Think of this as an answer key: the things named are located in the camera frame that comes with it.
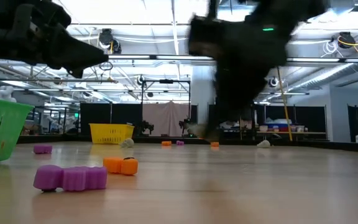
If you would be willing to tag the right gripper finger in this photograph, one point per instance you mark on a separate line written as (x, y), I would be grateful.
(235, 99)

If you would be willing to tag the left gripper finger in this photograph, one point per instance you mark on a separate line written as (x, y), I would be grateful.
(76, 73)
(73, 53)

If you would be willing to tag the orange pumpkin toy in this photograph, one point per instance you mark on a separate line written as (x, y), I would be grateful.
(120, 165)
(214, 144)
(166, 143)

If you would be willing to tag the beige skull toy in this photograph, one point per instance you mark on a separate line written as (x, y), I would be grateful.
(127, 143)
(263, 143)

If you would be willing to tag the purple skeleton toy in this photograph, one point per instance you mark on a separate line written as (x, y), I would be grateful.
(42, 148)
(70, 177)
(180, 142)

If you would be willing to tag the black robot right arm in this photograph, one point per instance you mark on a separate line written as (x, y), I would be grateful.
(291, 9)

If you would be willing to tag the stacked colourful plastic bins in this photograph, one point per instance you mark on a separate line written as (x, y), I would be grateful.
(278, 124)

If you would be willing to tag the white robot figure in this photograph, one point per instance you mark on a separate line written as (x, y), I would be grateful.
(6, 93)

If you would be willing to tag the wooden top desk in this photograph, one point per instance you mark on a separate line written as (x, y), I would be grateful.
(291, 132)

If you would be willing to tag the yellow plastic basket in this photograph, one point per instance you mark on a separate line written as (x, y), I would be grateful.
(110, 133)

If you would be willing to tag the beige fabric curtain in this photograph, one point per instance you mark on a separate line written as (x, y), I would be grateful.
(166, 118)

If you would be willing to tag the LED light bar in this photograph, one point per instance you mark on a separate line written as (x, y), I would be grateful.
(166, 57)

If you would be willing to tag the green plastic basket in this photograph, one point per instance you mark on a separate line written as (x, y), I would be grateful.
(8, 124)

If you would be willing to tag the black gantry frame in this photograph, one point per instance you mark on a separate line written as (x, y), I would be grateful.
(166, 81)

